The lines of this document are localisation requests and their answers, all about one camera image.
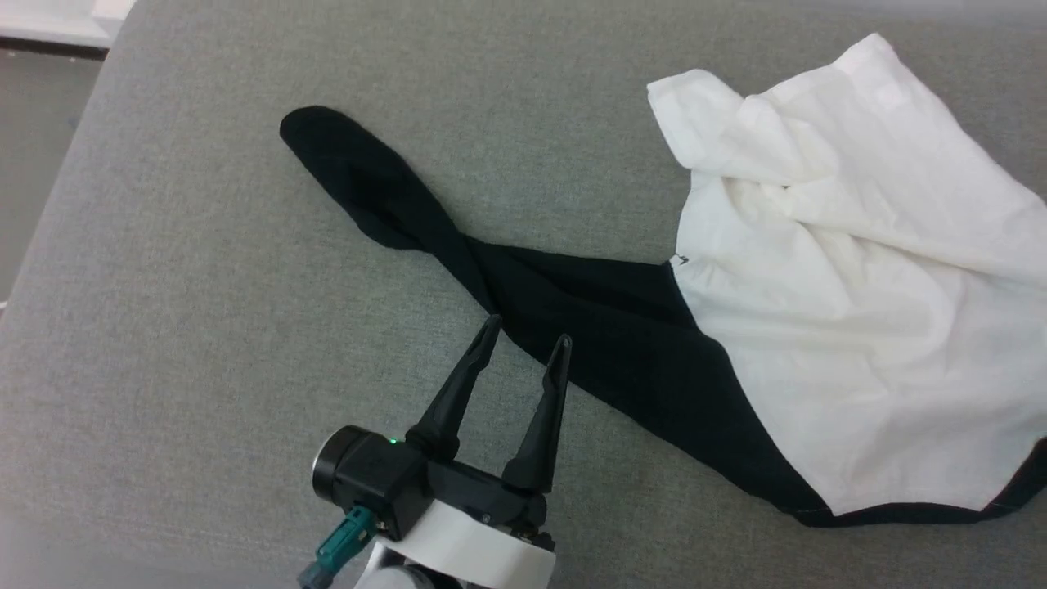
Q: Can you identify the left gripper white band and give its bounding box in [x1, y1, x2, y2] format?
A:
[384, 314, 574, 589]

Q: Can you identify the black and white raglan shirt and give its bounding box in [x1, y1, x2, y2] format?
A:
[280, 33, 1047, 528]

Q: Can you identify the teal cable connector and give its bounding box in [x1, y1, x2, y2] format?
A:
[298, 505, 378, 589]

